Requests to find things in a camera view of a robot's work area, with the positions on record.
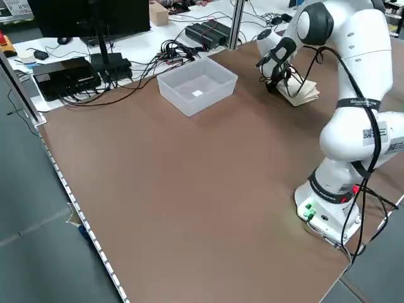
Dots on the black monitor stand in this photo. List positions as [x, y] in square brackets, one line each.
[102, 47]

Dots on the small black device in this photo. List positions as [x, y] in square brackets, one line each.
[41, 55]

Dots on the clear plastic box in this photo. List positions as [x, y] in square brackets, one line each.
[173, 98]

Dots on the aluminium frame post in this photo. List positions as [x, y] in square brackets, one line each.
[236, 25]

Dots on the light wooden block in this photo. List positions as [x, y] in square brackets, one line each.
[159, 15]

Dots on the cream-colored tablecloth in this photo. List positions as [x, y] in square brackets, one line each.
[307, 94]

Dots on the black electronics box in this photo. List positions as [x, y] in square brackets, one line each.
[63, 75]

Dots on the aluminium frame rail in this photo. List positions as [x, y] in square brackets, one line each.
[19, 91]

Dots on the black computer monitor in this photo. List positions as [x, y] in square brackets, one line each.
[63, 15]

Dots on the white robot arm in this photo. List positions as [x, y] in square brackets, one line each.
[363, 38]

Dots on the white square label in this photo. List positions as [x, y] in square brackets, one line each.
[197, 92]

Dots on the black power supply box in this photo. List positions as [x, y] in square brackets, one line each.
[202, 36]
[221, 28]

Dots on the white tape roll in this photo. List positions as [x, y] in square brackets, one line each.
[26, 57]

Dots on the red emergency stop button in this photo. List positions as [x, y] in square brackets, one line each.
[4, 39]

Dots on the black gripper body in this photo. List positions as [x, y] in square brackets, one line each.
[275, 72]

